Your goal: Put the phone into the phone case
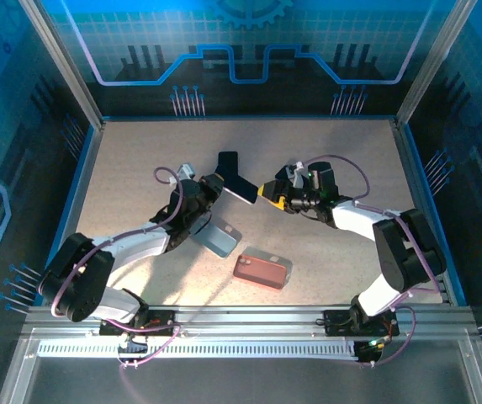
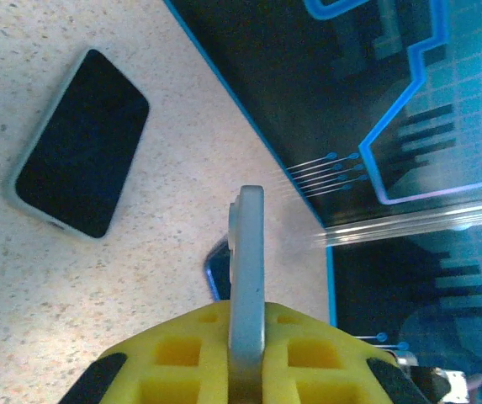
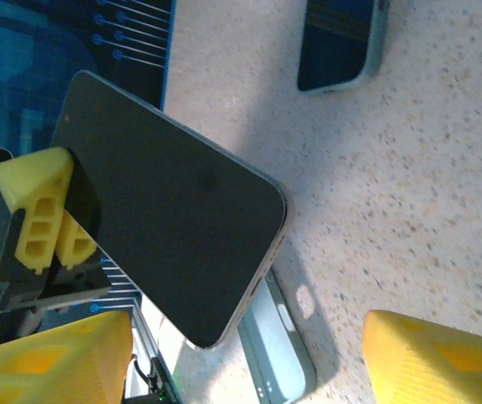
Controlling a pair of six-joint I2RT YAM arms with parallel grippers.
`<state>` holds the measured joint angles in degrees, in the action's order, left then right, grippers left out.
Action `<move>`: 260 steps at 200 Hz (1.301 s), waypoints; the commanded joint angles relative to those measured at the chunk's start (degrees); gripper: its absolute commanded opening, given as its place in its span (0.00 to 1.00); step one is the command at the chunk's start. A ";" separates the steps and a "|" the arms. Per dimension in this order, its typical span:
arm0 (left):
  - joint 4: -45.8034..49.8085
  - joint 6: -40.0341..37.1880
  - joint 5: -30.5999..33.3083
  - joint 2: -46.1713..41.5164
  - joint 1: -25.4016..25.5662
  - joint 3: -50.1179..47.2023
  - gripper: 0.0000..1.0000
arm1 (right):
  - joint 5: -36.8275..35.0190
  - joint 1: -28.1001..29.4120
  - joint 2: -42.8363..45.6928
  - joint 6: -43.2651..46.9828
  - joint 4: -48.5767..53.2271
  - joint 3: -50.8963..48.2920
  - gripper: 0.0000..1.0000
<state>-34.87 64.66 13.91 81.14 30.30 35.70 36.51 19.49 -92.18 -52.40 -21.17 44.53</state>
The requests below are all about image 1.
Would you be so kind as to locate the red phone case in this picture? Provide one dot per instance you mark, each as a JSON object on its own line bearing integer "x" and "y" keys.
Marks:
{"x": 259, "y": 272}

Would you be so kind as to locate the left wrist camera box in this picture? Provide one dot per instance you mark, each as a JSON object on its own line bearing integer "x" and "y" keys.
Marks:
{"x": 186, "y": 170}

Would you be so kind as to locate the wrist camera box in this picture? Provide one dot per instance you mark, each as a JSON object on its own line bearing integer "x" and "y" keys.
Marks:
{"x": 186, "y": 170}
{"x": 297, "y": 177}

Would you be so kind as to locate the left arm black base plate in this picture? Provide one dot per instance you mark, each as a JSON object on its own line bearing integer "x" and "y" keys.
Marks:
{"x": 162, "y": 327}

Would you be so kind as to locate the black smartphone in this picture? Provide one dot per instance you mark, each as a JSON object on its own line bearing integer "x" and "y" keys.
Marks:
{"x": 227, "y": 162}
{"x": 240, "y": 189}

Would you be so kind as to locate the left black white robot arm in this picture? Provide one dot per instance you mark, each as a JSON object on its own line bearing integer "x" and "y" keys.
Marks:
{"x": 76, "y": 278}

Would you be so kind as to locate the aluminium frame post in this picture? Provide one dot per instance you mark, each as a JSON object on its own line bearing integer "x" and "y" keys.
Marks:
{"x": 434, "y": 59}
{"x": 61, "y": 63}

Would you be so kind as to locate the aluminium cross rail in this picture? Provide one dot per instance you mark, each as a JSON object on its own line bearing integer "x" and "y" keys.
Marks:
{"x": 245, "y": 320}

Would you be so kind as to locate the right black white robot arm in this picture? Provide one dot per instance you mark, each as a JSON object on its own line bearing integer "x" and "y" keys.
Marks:
{"x": 404, "y": 252}

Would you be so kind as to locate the aluminium side rail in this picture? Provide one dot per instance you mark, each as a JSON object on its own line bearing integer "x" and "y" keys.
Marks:
{"x": 81, "y": 185}
{"x": 419, "y": 185}

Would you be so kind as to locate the black controller board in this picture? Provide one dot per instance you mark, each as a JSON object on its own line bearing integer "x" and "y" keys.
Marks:
{"x": 369, "y": 351}

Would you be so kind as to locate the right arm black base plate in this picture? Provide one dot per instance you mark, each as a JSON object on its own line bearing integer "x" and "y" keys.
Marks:
{"x": 337, "y": 324}

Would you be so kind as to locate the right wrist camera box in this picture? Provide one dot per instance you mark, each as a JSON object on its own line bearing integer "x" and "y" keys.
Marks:
{"x": 297, "y": 177}

